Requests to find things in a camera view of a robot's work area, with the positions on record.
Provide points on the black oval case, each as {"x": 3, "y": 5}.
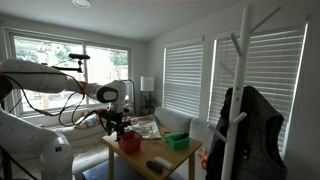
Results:
{"x": 154, "y": 166}

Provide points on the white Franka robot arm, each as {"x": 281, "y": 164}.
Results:
{"x": 33, "y": 78}

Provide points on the round ceiling light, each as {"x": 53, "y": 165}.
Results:
{"x": 81, "y": 3}

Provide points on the narrow white window blind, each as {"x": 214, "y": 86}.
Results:
{"x": 183, "y": 80}

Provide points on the white coat rack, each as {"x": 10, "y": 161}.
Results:
{"x": 238, "y": 83}

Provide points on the wide white window blind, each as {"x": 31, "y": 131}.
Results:
{"x": 270, "y": 73}

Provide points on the red basket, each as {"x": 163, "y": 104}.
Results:
{"x": 130, "y": 144}

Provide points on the blue rug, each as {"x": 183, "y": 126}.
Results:
{"x": 123, "y": 171}

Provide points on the black camera on stand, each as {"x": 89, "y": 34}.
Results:
{"x": 78, "y": 56}

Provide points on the dark padded vest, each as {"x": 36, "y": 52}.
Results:
{"x": 260, "y": 140}

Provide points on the black stand pole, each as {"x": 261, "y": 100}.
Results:
{"x": 6, "y": 166}

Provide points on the large glass window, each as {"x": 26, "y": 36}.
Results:
{"x": 100, "y": 66}

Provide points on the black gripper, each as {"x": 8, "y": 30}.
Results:
{"x": 115, "y": 118}

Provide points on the green container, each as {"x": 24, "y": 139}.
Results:
{"x": 178, "y": 144}

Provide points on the white printed tote bag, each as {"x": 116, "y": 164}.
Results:
{"x": 148, "y": 130}

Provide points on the floral pillow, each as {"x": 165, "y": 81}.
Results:
{"x": 88, "y": 122}

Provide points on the white shade floor lamp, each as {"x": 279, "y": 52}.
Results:
{"x": 147, "y": 83}

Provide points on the white sofa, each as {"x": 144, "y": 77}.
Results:
{"x": 173, "y": 120}

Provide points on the wooden table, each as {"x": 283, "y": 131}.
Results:
{"x": 150, "y": 153}

